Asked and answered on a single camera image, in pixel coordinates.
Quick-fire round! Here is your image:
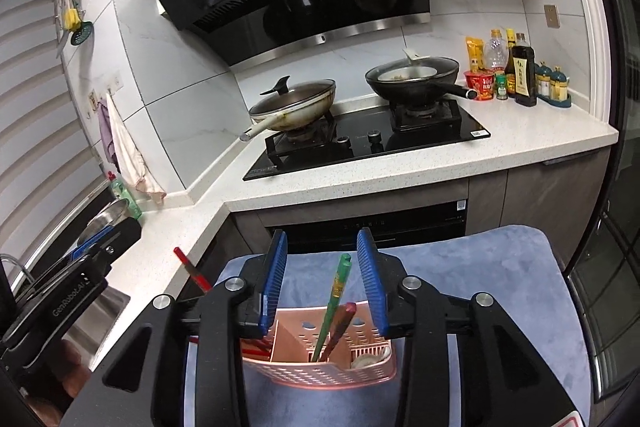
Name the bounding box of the black built-in oven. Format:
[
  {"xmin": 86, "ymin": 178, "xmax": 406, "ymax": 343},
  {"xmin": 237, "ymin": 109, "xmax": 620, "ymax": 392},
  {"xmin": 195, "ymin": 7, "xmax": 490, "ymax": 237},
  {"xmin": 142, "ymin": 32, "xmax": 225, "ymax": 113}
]
[{"xmin": 257, "ymin": 199, "xmax": 471, "ymax": 259}]

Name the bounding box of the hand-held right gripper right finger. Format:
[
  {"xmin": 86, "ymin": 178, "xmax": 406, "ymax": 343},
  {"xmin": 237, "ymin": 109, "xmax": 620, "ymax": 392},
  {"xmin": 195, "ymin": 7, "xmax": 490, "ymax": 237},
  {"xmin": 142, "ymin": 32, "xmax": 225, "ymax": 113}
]
[{"xmin": 356, "ymin": 228, "xmax": 576, "ymax": 427}]

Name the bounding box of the red instant noodle cup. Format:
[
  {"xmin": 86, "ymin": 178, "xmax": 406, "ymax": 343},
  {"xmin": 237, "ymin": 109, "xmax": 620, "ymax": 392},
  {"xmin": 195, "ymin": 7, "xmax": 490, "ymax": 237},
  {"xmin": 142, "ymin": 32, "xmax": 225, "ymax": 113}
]
[{"xmin": 464, "ymin": 69, "xmax": 496, "ymax": 102}]

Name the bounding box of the black gas stove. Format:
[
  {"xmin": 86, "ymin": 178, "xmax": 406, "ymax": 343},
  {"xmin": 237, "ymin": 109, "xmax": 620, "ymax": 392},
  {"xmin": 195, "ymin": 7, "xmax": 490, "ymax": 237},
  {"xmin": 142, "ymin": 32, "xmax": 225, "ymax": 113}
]
[{"xmin": 242, "ymin": 99, "xmax": 492, "ymax": 182}]

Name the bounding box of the steel faucet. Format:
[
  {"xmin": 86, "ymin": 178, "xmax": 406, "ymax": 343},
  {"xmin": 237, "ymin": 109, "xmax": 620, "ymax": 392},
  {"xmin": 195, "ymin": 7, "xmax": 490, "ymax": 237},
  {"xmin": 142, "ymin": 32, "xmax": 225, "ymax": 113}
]
[{"xmin": 0, "ymin": 252, "xmax": 34, "ymax": 289}]

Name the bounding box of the black framed glass door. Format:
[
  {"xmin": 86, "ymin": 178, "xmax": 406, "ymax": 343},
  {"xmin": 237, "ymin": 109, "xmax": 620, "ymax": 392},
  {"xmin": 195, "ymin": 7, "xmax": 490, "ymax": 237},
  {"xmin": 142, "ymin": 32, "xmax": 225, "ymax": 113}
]
[{"xmin": 565, "ymin": 0, "xmax": 640, "ymax": 408}]

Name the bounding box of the white window blind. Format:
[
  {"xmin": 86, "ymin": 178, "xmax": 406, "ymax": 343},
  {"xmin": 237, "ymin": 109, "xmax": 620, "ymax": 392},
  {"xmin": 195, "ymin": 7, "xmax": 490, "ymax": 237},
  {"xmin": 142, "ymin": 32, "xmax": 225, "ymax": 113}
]
[{"xmin": 0, "ymin": 0, "xmax": 122, "ymax": 290}]

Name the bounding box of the green condiment jar set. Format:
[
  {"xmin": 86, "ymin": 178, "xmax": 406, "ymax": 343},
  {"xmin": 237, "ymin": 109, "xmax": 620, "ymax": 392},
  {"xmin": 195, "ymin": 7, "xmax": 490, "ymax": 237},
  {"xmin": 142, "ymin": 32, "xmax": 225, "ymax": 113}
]
[{"xmin": 535, "ymin": 61, "xmax": 572, "ymax": 110}]

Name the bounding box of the white spoon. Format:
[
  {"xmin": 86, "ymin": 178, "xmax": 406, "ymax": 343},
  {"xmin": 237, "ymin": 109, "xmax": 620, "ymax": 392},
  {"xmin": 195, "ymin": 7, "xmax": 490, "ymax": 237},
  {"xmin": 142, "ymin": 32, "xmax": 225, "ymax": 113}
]
[{"xmin": 350, "ymin": 353, "xmax": 387, "ymax": 371}]

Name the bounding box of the green hanging skimmer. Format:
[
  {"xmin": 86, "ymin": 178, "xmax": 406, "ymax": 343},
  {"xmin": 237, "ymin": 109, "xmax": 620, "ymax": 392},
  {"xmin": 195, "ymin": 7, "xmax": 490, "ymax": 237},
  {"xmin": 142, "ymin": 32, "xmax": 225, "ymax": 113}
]
[{"xmin": 70, "ymin": 21, "xmax": 95, "ymax": 47}]

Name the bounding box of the green dish soap bottle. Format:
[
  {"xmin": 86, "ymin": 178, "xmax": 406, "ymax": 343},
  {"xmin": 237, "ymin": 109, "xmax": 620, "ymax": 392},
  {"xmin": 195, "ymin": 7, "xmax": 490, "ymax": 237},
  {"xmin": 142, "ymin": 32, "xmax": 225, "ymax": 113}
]
[{"xmin": 109, "ymin": 172, "xmax": 144, "ymax": 221}]

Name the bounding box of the white hanging cloth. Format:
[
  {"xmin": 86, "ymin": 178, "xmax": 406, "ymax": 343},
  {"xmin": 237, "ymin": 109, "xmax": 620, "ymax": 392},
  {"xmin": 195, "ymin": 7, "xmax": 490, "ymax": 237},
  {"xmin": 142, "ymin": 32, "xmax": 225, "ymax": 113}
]
[{"xmin": 105, "ymin": 92, "xmax": 167, "ymax": 204}]

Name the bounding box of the clear plastic bottle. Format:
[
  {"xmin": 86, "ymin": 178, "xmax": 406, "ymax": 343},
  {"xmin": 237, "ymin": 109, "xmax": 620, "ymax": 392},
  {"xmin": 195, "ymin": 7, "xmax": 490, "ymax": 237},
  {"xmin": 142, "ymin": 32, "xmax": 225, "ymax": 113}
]
[{"xmin": 482, "ymin": 29, "xmax": 506, "ymax": 76}]

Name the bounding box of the dark soy sauce bottle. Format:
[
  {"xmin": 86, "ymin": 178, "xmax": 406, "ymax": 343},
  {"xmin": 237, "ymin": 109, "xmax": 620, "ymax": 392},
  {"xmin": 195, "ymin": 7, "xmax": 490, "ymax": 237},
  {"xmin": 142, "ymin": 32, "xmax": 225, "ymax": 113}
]
[{"xmin": 511, "ymin": 33, "xmax": 539, "ymax": 108}]

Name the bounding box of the yellow capped sauce bottle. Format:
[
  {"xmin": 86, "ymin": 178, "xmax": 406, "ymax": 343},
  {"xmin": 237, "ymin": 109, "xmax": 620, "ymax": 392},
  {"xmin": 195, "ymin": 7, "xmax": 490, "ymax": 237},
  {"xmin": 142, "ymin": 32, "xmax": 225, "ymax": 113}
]
[{"xmin": 503, "ymin": 28, "xmax": 517, "ymax": 98}]

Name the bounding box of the pink perforated utensil basket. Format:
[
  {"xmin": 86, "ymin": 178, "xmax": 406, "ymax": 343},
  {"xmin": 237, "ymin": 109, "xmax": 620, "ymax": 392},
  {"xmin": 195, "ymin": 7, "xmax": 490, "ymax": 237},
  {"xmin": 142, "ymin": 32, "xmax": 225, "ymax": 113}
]
[{"xmin": 241, "ymin": 301, "xmax": 399, "ymax": 391}]

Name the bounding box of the green chopstick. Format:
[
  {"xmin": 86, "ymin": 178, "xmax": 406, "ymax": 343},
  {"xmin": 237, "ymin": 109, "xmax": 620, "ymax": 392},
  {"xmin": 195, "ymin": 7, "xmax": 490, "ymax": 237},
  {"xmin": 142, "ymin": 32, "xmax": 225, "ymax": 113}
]
[{"xmin": 309, "ymin": 253, "xmax": 354, "ymax": 364}]

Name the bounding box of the steel pot in sink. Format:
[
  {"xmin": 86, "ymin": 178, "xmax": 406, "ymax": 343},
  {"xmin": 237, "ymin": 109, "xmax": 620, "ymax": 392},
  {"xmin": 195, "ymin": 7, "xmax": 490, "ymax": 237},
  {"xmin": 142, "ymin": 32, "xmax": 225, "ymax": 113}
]
[{"xmin": 86, "ymin": 198, "xmax": 133, "ymax": 244}]

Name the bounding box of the blue velvet mat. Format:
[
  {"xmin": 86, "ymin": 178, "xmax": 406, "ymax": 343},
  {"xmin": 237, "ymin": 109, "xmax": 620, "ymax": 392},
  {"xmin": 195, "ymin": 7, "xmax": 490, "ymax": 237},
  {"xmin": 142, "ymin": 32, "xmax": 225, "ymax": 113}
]
[{"xmin": 185, "ymin": 223, "xmax": 594, "ymax": 427}]

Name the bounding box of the dark red chopstick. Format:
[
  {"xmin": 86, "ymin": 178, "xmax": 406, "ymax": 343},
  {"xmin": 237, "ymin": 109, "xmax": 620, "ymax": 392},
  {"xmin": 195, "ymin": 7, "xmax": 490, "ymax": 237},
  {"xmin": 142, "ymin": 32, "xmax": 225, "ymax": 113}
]
[
  {"xmin": 173, "ymin": 248, "xmax": 273, "ymax": 356},
  {"xmin": 320, "ymin": 302, "xmax": 358, "ymax": 361}
]

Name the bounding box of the black wok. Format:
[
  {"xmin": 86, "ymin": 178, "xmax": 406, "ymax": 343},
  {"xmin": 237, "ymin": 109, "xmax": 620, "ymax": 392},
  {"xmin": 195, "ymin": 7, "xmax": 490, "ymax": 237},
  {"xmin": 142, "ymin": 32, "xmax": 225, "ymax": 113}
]
[{"xmin": 365, "ymin": 48, "xmax": 479, "ymax": 104}]

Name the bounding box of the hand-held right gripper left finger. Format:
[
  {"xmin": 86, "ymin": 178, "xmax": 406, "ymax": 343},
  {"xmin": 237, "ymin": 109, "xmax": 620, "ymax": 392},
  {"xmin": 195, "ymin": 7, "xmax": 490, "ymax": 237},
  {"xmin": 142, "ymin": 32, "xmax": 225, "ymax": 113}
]
[{"xmin": 60, "ymin": 229, "xmax": 290, "ymax": 427}]

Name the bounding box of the person's left hand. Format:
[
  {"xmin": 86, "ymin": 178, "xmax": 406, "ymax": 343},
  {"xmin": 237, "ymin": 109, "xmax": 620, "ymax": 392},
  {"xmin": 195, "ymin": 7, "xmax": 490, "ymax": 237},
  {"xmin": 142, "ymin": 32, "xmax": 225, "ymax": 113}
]
[{"xmin": 27, "ymin": 339, "xmax": 93, "ymax": 414}]

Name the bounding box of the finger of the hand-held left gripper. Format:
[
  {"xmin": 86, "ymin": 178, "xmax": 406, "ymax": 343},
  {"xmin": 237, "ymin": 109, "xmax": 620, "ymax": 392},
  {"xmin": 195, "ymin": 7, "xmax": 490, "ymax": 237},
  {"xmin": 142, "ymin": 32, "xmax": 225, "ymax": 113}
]
[
  {"xmin": 30, "ymin": 252, "xmax": 115, "ymax": 303},
  {"xmin": 70, "ymin": 217, "xmax": 143, "ymax": 262}
]

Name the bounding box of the steel sink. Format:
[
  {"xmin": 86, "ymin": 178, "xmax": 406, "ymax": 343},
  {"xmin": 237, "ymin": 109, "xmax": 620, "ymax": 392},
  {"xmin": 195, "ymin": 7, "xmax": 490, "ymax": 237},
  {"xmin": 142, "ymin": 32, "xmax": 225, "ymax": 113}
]
[{"xmin": 62, "ymin": 287, "xmax": 132, "ymax": 360}]

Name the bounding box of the yellow seasoning packet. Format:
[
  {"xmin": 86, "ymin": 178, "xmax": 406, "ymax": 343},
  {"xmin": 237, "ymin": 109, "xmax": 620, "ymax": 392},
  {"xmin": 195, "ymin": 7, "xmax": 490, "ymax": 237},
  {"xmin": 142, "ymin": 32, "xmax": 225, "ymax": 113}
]
[{"xmin": 465, "ymin": 37, "xmax": 486, "ymax": 72}]

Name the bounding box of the cream frying pan with lid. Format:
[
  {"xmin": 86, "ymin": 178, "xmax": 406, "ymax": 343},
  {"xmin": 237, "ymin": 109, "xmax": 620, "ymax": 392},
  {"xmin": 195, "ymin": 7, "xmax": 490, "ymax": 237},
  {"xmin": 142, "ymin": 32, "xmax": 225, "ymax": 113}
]
[{"xmin": 240, "ymin": 76, "xmax": 337, "ymax": 142}]

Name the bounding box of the purple hanging cloth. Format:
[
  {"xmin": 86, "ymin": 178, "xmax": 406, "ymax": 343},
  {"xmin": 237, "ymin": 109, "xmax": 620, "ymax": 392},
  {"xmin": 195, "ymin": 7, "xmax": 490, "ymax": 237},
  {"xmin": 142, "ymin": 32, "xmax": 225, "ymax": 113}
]
[{"xmin": 97, "ymin": 102, "xmax": 119, "ymax": 168}]

